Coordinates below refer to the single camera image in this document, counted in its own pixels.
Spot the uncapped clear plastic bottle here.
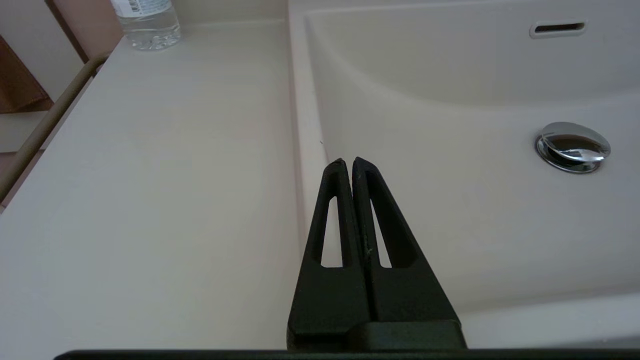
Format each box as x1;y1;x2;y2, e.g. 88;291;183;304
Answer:
110;0;182;51

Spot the beige ceramic sink basin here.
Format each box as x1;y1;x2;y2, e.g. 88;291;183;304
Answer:
289;0;640;313

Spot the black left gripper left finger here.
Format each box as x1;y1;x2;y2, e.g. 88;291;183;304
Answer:
287;159;372;338

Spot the chrome drain stopper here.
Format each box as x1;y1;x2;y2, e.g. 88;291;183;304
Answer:
535;121;612;174

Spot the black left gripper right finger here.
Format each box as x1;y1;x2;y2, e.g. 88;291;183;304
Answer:
351;156;461;324

